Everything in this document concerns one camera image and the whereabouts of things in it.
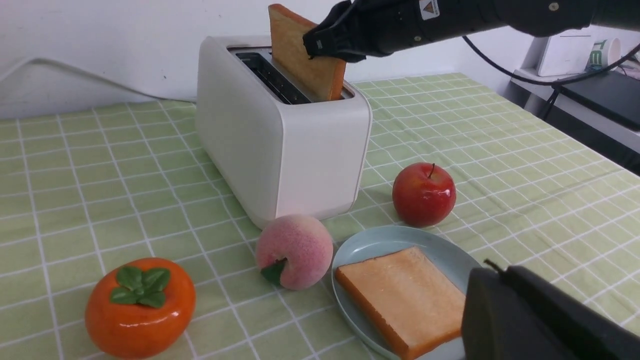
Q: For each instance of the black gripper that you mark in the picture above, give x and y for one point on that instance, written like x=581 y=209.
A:
x=356 y=29

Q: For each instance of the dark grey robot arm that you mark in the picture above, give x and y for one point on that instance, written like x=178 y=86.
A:
x=538 y=18

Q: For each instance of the green checked tablecloth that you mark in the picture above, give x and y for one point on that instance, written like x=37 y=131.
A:
x=83 y=193

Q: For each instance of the white two-slot toaster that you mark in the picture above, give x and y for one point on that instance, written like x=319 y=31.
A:
x=280 y=150

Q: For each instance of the white paper cup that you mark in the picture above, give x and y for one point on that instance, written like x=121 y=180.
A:
x=604 y=53

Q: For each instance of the light blue plate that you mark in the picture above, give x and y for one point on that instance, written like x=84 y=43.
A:
x=452 y=261

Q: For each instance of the red apple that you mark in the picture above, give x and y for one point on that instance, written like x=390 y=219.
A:
x=423 y=194

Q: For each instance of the toast slice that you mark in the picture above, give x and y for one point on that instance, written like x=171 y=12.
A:
x=412 y=304
x=322 y=76

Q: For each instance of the black flat device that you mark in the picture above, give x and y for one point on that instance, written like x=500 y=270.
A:
x=612 y=95

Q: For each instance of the white side shelf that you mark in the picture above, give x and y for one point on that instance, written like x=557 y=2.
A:
x=578 y=44

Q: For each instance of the pink peach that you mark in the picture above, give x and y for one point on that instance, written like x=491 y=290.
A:
x=294 y=251

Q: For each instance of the orange persimmon with green leaf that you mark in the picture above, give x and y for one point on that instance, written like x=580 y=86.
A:
x=140 y=309

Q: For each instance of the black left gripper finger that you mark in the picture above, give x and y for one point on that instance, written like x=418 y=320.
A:
x=514 y=314

